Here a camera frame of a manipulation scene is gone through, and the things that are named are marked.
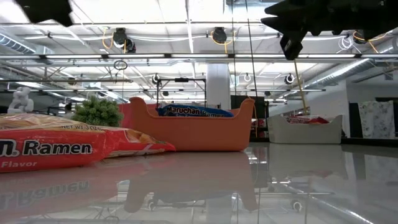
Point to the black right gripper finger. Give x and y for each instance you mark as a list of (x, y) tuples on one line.
[(286, 23), (284, 10)]

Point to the blue Maruchan ramen pack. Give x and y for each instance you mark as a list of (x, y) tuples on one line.
[(192, 111)]

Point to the orange chicken ramen pack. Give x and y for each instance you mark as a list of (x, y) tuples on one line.
[(136, 146), (46, 149)]

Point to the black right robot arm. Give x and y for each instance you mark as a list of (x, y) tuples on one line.
[(379, 15)]

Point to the black cabinet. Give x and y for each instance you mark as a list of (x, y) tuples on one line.
[(259, 105)]

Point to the white figurine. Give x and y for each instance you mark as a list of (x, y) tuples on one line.
[(20, 101)]

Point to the white plastic bin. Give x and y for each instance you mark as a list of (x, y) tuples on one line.
[(304, 133)]

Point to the green artificial plant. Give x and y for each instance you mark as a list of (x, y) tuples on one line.
[(98, 112)]

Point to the floral hanging cloth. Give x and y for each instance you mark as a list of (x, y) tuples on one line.
[(376, 119)]

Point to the orange plastic bin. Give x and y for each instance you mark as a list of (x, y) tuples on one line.
[(192, 133)]

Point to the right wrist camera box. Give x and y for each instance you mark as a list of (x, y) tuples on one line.
[(291, 46)]

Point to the silver ventilation duct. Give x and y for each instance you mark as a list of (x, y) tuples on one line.
[(342, 70)]

